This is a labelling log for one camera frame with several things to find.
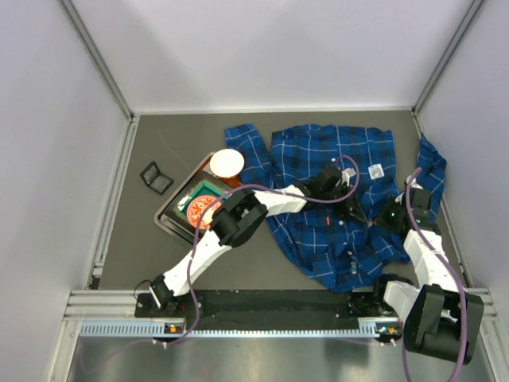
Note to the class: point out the small black open case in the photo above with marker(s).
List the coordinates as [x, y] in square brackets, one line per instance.
[155, 180]

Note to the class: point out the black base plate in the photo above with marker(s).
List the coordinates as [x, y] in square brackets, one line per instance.
[212, 303]

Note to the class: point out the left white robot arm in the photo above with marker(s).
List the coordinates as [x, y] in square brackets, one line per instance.
[233, 218]

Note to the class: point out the orange cup white lid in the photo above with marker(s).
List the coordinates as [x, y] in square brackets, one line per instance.
[227, 164]

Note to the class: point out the grey slotted cable duct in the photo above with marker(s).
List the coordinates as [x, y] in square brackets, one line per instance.
[363, 329]

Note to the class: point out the green square dish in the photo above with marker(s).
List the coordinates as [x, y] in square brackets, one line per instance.
[202, 187]

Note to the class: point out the red patterned round plate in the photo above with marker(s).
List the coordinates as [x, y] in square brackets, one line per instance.
[196, 208]

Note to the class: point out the metal tray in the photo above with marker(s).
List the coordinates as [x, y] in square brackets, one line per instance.
[172, 218]

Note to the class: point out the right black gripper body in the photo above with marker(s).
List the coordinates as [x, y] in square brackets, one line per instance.
[386, 217]

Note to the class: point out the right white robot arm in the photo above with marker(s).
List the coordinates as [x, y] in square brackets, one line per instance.
[435, 321]

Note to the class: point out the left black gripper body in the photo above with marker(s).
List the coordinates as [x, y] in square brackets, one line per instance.
[349, 204]

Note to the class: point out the blue plaid shirt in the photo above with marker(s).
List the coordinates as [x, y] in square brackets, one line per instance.
[336, 238]

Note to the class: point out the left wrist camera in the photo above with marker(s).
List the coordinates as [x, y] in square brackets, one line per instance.
[347, 175]

